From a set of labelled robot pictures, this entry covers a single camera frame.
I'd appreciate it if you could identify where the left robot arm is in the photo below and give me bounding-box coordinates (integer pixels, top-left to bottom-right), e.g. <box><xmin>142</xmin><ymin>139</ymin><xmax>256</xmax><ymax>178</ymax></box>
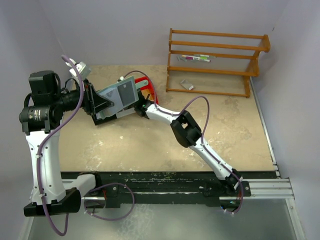
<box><xmin>19</xmin><ymin>70</ymin><xmax>114</xmax><ymax>217</ymax></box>

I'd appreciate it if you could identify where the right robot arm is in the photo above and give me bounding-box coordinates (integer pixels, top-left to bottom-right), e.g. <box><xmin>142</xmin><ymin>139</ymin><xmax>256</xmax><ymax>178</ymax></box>
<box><xmin>134</xmin><ymin>100</ymin><xmax>244</xmax><ymax>193</ymax></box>

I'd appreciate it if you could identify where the black bin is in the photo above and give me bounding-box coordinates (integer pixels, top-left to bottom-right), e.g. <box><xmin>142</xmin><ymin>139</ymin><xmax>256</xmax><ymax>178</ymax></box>
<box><xmin>91</xmin><ymin>114</ymin><xmax>117</xmax><ymax>126</ymax></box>

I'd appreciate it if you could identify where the red bin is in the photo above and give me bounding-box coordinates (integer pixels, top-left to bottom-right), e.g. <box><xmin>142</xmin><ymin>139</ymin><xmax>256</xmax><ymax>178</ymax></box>
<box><xmin>134</xmin><ymin>76</ymin><xmax>159</xmax><ymax>104</ymax></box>

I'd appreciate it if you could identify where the grey clip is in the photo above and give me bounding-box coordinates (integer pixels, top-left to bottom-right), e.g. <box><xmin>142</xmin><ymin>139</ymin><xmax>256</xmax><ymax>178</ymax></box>
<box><xmin>177</xmin><ymin>56</ymin><xmax>187</xmax><ymax>62</ymax></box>

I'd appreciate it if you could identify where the purple marker pen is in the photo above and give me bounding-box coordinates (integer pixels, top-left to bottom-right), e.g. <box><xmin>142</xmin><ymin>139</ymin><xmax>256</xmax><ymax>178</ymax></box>
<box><xmin>181</xmin><ymin>55</ymin><xmax>211</xmax><ymax>63</ymax></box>

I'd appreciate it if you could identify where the wooden shelf rack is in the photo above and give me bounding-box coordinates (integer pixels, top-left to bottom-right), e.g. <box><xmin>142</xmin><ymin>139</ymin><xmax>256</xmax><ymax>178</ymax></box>
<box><xmin>165</xmin><ymin>27</ymin><xmax>271</xmax><ymax>99</ymax></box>

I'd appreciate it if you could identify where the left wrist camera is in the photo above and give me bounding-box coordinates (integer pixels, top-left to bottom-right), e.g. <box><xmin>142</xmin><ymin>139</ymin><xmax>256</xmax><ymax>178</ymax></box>
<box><xmin>65</xmin><ymin>58</ymin><xmax>92</xmax><ymax>80</ymax></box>

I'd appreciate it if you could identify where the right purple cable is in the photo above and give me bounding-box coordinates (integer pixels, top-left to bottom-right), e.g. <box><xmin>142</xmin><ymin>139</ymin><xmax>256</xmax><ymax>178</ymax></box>
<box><xmin>123</xmin><ymin>70</ymin><xmax>245</xmax><ymax>216</ymax></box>

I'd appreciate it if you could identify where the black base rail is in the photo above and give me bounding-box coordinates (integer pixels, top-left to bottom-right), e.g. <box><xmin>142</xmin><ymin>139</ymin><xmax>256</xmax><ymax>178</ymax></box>
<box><xmin>43</xmin><ymin>171</ymin><xmax>278</xmax><ymax>208</ymax></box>

